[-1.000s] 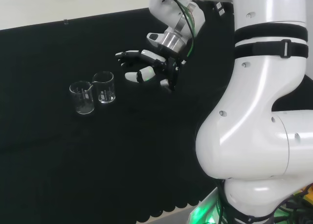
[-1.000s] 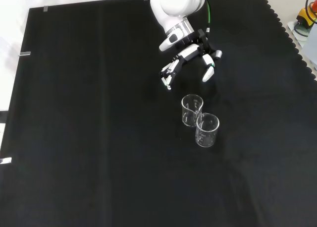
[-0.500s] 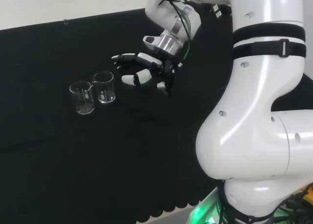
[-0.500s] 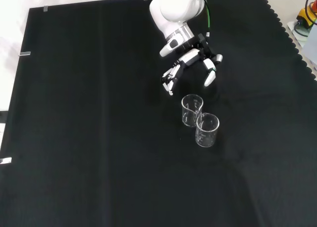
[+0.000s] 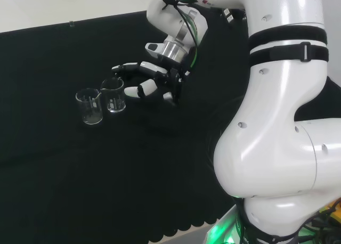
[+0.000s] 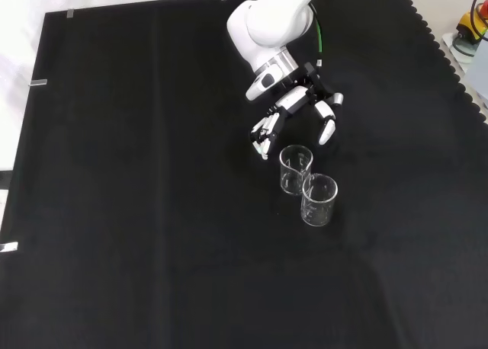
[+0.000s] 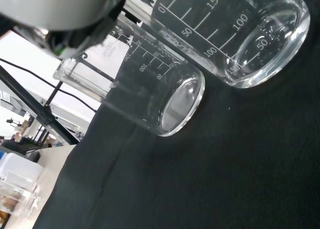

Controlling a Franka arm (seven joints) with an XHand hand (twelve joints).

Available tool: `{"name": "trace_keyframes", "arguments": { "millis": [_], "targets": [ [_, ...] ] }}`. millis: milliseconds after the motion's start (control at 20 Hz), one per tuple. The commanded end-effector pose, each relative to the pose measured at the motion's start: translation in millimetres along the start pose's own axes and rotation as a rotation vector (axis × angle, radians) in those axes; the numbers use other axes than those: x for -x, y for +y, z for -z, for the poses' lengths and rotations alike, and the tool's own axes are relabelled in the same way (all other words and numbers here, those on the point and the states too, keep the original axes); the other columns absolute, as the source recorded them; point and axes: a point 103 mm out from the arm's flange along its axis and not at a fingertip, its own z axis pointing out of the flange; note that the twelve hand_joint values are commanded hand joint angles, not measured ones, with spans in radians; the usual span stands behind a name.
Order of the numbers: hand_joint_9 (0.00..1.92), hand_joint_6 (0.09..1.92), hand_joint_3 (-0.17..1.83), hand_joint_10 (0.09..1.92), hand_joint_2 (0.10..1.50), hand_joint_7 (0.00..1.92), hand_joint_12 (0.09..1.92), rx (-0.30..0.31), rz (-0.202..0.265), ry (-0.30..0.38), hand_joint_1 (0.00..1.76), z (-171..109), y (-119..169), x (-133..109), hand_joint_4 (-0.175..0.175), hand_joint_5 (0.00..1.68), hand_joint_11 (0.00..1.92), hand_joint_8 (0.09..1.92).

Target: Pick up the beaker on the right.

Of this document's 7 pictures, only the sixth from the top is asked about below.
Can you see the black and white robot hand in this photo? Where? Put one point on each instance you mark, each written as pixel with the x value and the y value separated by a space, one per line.
pixel 293 99

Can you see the clear glass beaker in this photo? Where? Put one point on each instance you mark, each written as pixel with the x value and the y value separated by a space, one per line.
pixel 316 213
pixel 291 175

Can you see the black bench cloth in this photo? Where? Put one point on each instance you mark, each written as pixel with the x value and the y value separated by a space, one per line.
pixel 152 173

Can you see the yellow stop button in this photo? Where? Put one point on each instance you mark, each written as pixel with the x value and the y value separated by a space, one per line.
pixel 472 22

